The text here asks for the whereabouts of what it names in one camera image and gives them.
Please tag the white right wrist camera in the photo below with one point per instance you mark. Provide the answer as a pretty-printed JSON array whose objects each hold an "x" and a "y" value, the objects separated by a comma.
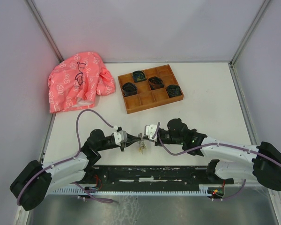
[{"x": 151, "y": 131}]

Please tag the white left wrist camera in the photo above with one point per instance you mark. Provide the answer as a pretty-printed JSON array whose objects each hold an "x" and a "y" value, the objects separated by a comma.
[{"x": 120, "y": 136}]

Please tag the white cable duct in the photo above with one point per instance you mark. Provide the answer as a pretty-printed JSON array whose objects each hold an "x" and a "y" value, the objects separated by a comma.
[{"x": 75, "y": 190}]

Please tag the dark rolled tie orange flowers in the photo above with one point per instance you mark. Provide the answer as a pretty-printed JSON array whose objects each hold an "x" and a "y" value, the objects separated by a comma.
[{"x": 155, "y": 83}]

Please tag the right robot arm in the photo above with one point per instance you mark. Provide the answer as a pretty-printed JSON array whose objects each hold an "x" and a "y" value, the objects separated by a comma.
[{"x": 261, "y": 163}]

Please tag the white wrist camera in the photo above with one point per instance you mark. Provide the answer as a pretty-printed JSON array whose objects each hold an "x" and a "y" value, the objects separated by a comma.
[
  {"x": 120, "y": 136},
  {"x": 151, "y": 131}
]

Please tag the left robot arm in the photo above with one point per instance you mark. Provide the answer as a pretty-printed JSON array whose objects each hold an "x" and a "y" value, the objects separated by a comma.
[{"x": 37, "y": 180}]

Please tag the pink patterned cloth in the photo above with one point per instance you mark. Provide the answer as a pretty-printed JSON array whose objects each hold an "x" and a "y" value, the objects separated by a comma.
[{"x": 75, "y": 83}]

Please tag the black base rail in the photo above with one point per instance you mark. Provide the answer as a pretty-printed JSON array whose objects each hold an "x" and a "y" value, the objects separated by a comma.
[{"x": 175, "y": 174}]

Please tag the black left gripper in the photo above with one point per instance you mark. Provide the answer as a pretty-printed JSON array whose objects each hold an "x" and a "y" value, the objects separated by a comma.
[{"x": 131, "y": 139}]

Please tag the metal keyring with yellow grip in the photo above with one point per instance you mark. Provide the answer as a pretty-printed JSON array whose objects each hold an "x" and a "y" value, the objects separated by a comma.
[{"x": 141, "y": 142}]

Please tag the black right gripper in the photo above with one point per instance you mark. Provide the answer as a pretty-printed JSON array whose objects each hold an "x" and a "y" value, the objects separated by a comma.
[{"x": 157, "y": 143}]

